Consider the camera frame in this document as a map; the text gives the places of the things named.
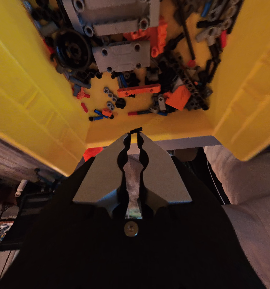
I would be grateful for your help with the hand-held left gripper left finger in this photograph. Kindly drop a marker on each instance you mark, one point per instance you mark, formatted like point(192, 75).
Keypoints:
point(98, 180)

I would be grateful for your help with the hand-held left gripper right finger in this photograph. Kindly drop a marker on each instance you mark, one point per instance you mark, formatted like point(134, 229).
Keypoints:
point(164, 180)

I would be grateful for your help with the small black pin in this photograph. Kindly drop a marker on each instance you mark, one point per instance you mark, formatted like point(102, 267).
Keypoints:
point(136, 130)

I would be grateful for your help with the yellow plastic bin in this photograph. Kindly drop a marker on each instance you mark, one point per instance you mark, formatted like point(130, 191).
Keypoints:
point(35, 101)

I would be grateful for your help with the pile of building bricks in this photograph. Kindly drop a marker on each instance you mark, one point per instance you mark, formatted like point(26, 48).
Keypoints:
point(182, 67)

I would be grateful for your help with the bright orange object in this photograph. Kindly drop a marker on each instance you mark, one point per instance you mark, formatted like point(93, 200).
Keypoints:
point(93, 153)

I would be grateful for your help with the orange panel piece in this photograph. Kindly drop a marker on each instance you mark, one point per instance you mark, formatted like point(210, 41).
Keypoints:
point(179, 97)

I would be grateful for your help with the orange flat beam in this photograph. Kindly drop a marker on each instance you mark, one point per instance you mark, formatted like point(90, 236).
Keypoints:
point(139, 90)

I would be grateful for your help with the grey plate with four holes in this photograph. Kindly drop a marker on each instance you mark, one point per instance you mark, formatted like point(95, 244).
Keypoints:
point(122, 56)

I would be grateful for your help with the black wheel hub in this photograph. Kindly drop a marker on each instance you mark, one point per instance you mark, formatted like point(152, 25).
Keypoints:
point(72, 49)

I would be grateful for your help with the orange bracket piece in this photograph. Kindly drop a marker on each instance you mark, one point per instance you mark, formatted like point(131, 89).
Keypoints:
point(157, 36)

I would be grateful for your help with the grey rectangular frame piece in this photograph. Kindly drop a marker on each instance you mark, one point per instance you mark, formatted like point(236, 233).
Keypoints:
point(116, 13)

